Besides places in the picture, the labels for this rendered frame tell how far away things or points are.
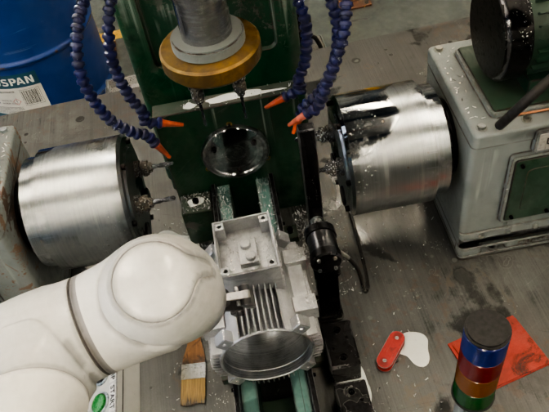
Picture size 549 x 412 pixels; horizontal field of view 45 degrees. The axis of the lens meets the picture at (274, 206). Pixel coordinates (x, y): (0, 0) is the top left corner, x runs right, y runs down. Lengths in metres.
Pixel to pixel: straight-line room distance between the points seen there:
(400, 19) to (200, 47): 2.56
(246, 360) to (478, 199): 0.55
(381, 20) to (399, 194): 2.39
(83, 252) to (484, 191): 0.79
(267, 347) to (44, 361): 0.66
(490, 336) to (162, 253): 0.49
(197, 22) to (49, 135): 0.97
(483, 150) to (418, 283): 0.34
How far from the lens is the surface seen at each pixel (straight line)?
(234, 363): 1.17
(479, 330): 0.91
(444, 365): 1.35
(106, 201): 1.26
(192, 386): 1.36
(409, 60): 2.00
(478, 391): 1.00
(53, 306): 0.63
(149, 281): 0.56
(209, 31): 1.13
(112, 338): 0.61
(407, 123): 1.26
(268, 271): 1.06
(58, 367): 0.61
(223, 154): 1.43
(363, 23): 3.61
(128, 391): 1.09
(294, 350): 1.19
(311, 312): 1.10
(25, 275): 1.37
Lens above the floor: 1.99
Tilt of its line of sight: 48 degrees down
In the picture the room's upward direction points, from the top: 10 degrees counter-clockwise
